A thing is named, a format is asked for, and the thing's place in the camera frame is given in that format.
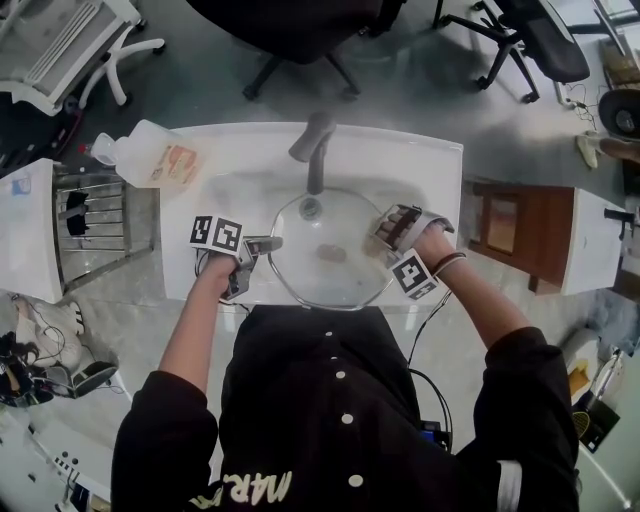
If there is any white office chair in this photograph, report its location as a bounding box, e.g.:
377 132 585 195
0 0 166 117

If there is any white fluffy bundle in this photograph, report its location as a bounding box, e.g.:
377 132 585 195
14 304 84 369

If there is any person's left forearm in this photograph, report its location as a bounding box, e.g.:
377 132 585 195
157 252 239 396

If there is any black mesh office chair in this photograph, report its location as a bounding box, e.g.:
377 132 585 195
432 0 592 104

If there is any round glass lid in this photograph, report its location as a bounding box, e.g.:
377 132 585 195
271 187 401 311

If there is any large black office chair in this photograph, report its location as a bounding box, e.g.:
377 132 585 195
184 0 406 101

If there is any grey round basin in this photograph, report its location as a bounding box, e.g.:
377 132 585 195
557 327 626 411

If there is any person's right hand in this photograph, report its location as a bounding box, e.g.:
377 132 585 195
377 208 454 274

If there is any black cloth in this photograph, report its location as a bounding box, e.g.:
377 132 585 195
64 189 91 236

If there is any brown wrist band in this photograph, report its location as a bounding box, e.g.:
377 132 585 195
430 251 467 276

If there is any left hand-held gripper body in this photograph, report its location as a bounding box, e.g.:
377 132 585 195
188 214 262 302

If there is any brown wooden vanity cabinet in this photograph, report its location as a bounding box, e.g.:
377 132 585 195
462 174 576 296

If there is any cardboard box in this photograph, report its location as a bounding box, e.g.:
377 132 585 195
599 39 640 89

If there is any small white washbasin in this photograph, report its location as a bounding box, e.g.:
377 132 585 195
0 158 65 305

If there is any person's black buttoned shirt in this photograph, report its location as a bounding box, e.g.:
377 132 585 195
110 304 584 512

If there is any black vanity faucet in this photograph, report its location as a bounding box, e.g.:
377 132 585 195
603 207 640 241

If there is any white ceramic sink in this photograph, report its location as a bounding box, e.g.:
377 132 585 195
137 121 464 307

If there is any white power strip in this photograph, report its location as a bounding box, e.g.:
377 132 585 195
553 79 575 109

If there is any person's right forearm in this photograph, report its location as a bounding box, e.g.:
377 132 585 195
432 252 521 351

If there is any dark grey sink faucet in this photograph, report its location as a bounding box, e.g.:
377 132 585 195
288 110 337 196

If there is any black cable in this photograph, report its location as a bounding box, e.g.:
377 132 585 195
407 292 454 454

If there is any black cabinet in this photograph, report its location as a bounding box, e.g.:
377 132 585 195
0 92 84 171

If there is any orange cloth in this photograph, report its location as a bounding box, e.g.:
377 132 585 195
567 362 591 409

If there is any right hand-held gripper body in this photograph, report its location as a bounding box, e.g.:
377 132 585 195
368 202 457 302

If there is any chrome rack stand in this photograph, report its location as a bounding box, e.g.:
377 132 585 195
52 164 161 296

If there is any white pump bottle orange label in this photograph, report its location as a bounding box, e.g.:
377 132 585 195
92 119 204 190

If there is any white vanity sink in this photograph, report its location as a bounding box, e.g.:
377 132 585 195
560 187 629 296

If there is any black standing fan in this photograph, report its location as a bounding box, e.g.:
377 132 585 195
597 88 640 134

